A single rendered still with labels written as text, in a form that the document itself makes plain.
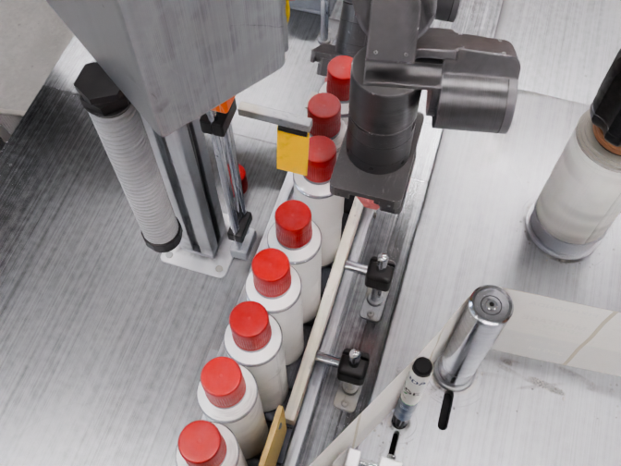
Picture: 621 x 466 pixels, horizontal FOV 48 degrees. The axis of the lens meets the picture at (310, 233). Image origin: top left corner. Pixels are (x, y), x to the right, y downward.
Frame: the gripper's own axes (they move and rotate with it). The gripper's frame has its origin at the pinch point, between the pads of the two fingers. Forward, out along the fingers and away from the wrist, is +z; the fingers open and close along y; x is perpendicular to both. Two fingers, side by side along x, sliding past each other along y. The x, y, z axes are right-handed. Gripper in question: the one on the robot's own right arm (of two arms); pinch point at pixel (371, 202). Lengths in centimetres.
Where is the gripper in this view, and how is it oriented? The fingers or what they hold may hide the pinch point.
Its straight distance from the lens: 71.3
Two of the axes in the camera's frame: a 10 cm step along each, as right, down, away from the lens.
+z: 0.1, 4.9, 8.7
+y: 2.8, -8.4, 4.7
